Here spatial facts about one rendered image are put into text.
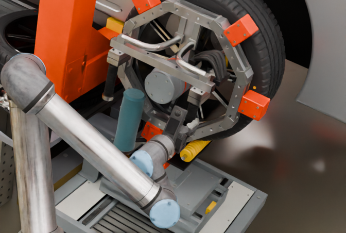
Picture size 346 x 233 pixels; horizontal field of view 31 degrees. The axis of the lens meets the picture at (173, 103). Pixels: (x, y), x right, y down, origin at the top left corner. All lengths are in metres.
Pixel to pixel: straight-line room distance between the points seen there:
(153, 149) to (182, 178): 0.93
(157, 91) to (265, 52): 0.42
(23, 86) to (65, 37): 0.76
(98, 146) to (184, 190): 1.11
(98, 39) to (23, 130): 0.90
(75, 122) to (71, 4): 0.75
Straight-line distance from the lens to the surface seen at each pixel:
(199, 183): 2.90
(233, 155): 3.53
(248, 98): 2.30
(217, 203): 2.92
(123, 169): 1.80
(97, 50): 2.74
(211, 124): 2.41
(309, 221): 3.30
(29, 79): 1.75
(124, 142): 2.51
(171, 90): 2.26
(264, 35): 2.36
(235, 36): 2.23
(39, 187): 1.95
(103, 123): 2.80
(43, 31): 2.54
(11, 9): 3.92
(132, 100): 2.39
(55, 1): 2.45
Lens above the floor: 2.01
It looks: 32 degrees down
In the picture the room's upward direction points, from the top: 14 degrees clockwise
